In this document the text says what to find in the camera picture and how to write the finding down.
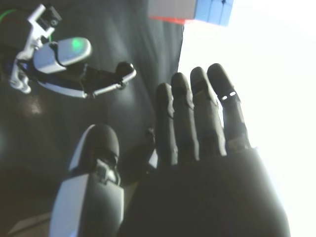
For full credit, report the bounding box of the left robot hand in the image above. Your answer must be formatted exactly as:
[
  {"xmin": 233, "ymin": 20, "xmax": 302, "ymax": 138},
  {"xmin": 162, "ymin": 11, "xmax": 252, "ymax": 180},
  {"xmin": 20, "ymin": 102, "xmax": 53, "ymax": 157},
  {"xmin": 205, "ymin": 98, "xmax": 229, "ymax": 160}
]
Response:
[{"xmin": 48, "ymin": 63, "xmax": 292, "ymax": 237}]

